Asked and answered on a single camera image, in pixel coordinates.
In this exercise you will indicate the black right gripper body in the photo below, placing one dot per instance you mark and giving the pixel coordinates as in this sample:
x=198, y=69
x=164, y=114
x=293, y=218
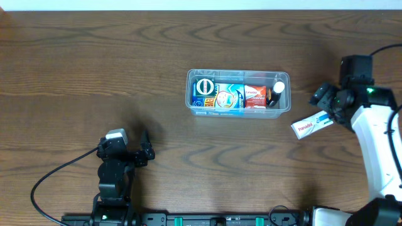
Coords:
x=328, y=102

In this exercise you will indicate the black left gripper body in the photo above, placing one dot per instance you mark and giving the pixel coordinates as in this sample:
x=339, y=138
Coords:
x=132, y=156

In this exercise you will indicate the white Panadol box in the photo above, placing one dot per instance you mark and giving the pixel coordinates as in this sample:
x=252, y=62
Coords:
x=309, y=125

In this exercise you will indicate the dark bottle with white cap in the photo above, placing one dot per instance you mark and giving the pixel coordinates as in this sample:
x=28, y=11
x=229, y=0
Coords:
x=274, y=93

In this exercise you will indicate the red Panadol box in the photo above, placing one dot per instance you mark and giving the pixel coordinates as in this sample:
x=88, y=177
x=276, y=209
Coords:
x=255, y=97

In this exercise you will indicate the green Zam-Buk ointment box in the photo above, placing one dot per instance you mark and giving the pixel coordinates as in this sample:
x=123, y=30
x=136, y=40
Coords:
x=204, y=87

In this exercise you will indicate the blue fever patch box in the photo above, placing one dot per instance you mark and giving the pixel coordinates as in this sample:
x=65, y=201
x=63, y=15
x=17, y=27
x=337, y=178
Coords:
x=227, y=95

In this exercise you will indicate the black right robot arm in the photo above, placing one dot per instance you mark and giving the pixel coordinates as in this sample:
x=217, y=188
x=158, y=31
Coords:
x=371, y=113

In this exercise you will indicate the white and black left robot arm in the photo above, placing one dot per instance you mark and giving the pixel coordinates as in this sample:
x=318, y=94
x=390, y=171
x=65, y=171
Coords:
x=116, y=175

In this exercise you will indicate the clear plastic container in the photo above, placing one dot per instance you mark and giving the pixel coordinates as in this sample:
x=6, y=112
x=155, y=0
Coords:
x=245, y=77

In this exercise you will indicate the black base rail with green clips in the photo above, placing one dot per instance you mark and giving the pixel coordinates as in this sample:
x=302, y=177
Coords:
x=279, y=215

